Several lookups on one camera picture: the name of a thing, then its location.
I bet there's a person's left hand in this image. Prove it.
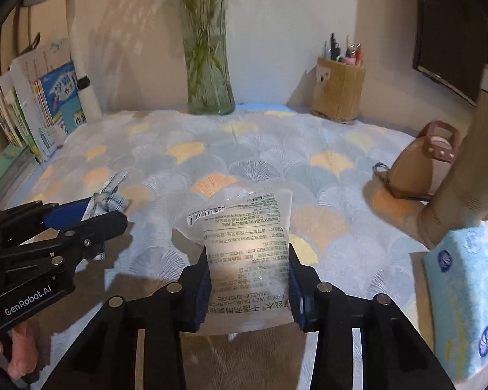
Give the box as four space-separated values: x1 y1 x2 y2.
0 321 39 380

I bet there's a green book stack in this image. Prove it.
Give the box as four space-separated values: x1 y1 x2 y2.
0 144 37 196

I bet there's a fan patterned table mat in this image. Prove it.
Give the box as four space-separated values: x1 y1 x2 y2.
4 110 452 390

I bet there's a checkered scrunchie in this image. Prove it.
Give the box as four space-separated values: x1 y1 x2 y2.
83 171 130 220

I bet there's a bunch of pens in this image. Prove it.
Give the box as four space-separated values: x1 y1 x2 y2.
323 32 364 67

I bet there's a black monitor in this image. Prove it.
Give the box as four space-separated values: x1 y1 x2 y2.
413 0 488 106

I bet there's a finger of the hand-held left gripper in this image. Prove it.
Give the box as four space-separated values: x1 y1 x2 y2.
0 197 96 249
0 210 129 272

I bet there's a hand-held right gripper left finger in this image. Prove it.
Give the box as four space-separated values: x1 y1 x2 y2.
43 246 212 390

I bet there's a light blue tissue pack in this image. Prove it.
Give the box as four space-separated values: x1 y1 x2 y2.
423 219 488 380

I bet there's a row of books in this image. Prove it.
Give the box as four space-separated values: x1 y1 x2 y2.
0 38 86 161

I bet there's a clear makeup sponge packet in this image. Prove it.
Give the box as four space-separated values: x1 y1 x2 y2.
175 185 295 338

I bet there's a wooden pen holder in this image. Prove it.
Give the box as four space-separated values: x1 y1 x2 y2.
311 56 367 124

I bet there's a white desk lamp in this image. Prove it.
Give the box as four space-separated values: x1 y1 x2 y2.
22 0 104 124

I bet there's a tall beige bottle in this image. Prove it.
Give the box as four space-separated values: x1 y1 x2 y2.
417 64 488 248

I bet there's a small brown bag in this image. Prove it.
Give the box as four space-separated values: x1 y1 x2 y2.
372 121 460 201

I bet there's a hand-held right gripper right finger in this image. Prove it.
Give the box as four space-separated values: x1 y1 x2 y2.
288 244 456 390

